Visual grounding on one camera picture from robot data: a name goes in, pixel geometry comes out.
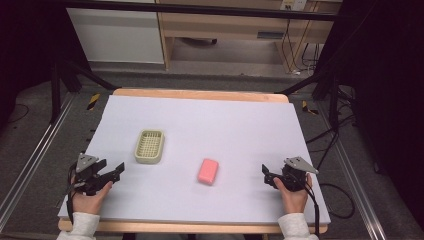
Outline aluminium floor rail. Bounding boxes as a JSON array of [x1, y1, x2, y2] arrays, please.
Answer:
[[0, 92, 78, 232], [315, 99, 390, 240]]

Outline pink soap bar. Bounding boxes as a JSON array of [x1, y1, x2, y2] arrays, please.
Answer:
[[197, 158, 220, 186]]

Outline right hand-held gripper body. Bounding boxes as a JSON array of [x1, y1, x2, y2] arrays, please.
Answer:
[[271, 156, 320, 193]]

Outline wooden desk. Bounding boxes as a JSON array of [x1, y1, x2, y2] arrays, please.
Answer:
[[155, 0, 344, 73]]

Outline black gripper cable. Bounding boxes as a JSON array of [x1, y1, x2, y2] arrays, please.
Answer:
[[299, 182, 322, 240], [66, 162, 78, 225]]

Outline black metal stand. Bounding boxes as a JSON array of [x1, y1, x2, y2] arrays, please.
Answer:
[[49, 59, 120, 125], [274, 65, 342, 129]]

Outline white table cover board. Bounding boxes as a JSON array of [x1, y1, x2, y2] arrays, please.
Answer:
[[57, 94, 332, 225]]

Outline white power strip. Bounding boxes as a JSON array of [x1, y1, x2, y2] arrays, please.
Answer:
[[279, 0, 308, 12]]

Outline black metal crossbar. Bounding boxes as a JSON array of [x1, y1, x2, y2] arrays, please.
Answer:
[[61, 0, 338, 22]]

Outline black looped floor cable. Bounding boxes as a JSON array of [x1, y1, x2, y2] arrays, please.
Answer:
[[319, 182, 356, 220]]

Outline thin black floor cable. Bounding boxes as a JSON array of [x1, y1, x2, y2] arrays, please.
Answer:
[[7, 103, 31, 125]]

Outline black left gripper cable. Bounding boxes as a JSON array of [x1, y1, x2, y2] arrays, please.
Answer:
[[66, 162, 78, 225]]

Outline white cabinet panel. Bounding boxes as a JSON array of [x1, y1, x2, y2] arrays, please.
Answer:
[[66, 7, 165, 65]]

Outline wooden table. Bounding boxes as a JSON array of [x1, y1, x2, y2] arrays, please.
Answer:
[[57, 87, 330, 235]]

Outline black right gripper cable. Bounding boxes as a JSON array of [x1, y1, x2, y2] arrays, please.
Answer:
[[299, 182, 322, 240]]

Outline hanging desk cables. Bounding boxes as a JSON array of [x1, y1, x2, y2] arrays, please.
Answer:
[[280, 19, 322, 73]]

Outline yellow black floor tape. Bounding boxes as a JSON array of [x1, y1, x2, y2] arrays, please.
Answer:
[[301, 100, 320, 116], [86, 92, 101, 111]]

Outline beige plastic soap dish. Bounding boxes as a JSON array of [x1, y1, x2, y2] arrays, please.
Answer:
[[134, 129, 166, 165]]

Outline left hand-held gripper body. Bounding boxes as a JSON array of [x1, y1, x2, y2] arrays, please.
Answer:
[[70, 152, 116, 197]]

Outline black floor cable bundle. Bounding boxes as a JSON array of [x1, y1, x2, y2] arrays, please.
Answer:
[[305, 85, 358, 171]]

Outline person's left hand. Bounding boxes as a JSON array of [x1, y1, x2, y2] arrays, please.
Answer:
[[70, 175, 114, 216]]

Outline person's right hand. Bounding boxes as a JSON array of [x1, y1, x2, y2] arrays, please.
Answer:
[[273, 173, 314, 215]]

